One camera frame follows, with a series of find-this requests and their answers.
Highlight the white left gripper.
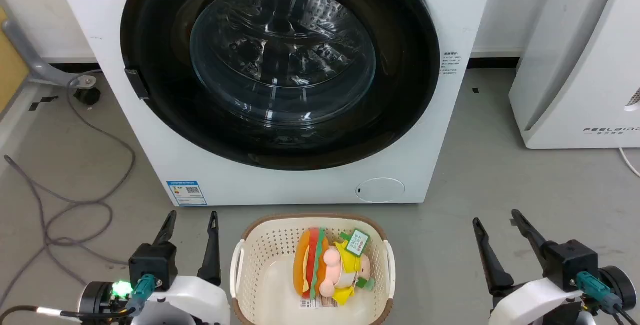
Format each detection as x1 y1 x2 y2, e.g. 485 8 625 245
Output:
131 210 232 325

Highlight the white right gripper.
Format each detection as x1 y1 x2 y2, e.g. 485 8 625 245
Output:
472 208 584 325

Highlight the white front-load washing machine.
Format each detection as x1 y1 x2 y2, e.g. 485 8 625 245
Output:
49 0 498 207

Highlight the round black glass washer door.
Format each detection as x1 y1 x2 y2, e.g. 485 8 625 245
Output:
120 0 441 172

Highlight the blue energy label sticker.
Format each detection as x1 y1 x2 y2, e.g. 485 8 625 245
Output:
166 180 208 207

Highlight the cream perforated laundry basket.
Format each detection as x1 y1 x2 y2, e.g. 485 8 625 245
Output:
229 213 397 325

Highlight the hamburger plush toy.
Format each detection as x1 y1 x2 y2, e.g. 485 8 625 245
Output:
292 227 331 301

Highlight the round white filter cover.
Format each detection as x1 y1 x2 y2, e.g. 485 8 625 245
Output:
355 177 406 204

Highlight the green hang tag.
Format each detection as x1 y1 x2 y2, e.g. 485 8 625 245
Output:
344 228 371 257

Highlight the pink doll with yellow clothes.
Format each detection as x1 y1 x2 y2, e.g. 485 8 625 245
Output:
317 237 376 306

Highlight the black caster wheel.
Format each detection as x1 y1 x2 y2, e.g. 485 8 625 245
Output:
73 86 102 106

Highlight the small printed text sticker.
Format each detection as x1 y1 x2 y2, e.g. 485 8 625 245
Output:
440 51 464 79

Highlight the white floor-standing appliance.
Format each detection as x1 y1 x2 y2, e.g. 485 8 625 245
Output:
509 0 640 150

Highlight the grey metal furniture leg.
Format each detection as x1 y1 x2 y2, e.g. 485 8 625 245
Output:
0 17 99 89

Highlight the light wooden panel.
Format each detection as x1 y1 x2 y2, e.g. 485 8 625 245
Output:
0 7 31 116

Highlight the teal-plug left camera cable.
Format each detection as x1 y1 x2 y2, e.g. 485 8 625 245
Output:
124 273 159 317

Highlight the teal-plug camera cable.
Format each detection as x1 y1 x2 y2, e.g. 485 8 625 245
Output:
575 271 640 325
124 273 159 317

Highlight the teal-plug right camera cable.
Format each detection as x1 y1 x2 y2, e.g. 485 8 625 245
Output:
575 271 640 325

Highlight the long grey floor cable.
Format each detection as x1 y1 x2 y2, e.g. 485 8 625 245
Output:
0 70 137 311

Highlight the thin white power cable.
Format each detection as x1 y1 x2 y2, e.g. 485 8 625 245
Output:
618 147 640 179

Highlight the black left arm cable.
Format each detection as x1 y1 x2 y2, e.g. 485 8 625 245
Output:
0 305 132 325

